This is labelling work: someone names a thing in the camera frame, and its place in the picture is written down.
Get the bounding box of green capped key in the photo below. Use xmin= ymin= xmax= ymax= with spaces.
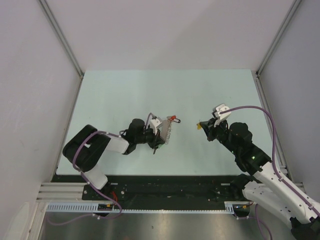
xmin=153 ymin=144 xmax=166 ymax=155

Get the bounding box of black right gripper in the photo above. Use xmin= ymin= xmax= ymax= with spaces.
xmin=200 ymin=116 xmax=240 ymax=156

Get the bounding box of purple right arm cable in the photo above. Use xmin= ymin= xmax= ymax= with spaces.
xmin=219 ymin=106 xmax=320 ymax=221

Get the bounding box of white slotted cable duct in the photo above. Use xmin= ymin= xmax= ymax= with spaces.
xmin=46 ymin=201 xmax=251 ymax=214

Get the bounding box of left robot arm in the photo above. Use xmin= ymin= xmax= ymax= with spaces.
xmin=62 ymin=116 xmax=165 ymax=200

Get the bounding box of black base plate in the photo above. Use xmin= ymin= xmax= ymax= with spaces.
xmin=51 ymin=174 xmax=253 ymax=211

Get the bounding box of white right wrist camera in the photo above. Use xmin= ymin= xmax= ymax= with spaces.
xmin=212 ymin=103 xmax=231 ymax=127

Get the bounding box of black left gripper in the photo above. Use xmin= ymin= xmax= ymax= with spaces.
xmin=135 ymin=125 xmax=165 ymax=149

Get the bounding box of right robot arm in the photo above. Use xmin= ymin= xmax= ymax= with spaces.
xmin=197 ymin=118 xmax=320 ymax=240

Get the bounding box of keyring bunch with chain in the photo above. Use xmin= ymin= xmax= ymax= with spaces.
xmin=160 ymin=115 xmax=181 ymax=145

